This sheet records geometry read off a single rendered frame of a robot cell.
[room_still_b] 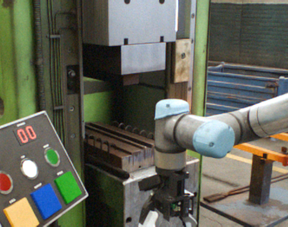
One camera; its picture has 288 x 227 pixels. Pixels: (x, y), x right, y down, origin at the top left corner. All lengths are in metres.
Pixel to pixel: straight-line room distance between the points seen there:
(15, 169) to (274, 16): 8.97
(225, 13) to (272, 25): 1.19
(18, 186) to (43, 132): 0.20
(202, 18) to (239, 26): 8.31
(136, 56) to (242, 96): 3.93
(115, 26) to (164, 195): 0.63
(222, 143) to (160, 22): 0.75
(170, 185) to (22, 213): 0.36
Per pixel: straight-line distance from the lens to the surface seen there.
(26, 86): 1.44
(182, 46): 1.82
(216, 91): 5.52
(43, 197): 1.15
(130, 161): 1.57
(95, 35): 1.48
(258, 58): 10.03
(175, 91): 1.85
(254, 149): 1.71
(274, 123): 0.93
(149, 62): 1.54
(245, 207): 1.86
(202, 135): 0.89
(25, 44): 1.43
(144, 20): 1.51
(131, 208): 1.56
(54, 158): 1.23
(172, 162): 0.99
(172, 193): 1.01
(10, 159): 1.13
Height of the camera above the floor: 1.50
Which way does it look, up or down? 18 degrees down
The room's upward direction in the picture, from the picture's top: straight up
